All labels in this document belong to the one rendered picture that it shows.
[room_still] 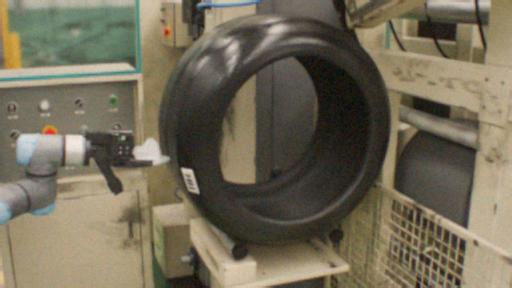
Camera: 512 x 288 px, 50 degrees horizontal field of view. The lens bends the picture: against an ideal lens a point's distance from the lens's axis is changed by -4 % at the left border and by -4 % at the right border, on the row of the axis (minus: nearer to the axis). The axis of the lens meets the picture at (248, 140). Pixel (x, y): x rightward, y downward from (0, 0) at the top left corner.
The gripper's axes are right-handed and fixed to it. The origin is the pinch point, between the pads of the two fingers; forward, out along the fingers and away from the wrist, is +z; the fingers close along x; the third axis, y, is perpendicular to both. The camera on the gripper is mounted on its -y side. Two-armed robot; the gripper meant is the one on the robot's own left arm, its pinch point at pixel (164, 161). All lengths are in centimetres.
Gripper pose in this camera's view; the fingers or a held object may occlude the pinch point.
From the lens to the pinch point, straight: 141.1
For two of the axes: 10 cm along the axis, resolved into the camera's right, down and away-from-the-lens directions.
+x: -3.4, -2.3, 9.1
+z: 9.3, 0.3, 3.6
